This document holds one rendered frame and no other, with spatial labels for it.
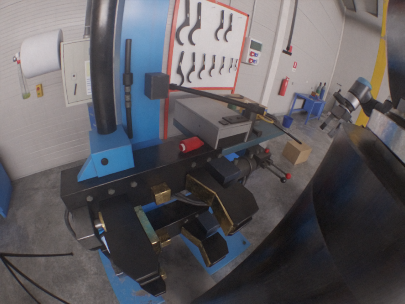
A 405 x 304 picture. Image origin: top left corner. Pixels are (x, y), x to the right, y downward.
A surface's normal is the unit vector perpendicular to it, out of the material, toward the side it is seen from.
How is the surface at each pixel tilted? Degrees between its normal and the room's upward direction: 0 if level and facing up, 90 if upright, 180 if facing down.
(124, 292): 0
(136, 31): 90
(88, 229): 0
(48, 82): 90
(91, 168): 90
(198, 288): 0
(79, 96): 90
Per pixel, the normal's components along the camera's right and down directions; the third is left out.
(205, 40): 0.58, 0.53
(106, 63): 0.88, 0.36
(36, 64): 0.46, 0.83
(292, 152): -0.91, 0.12
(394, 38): -0.99, 0.08
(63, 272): 0.14, -0.81
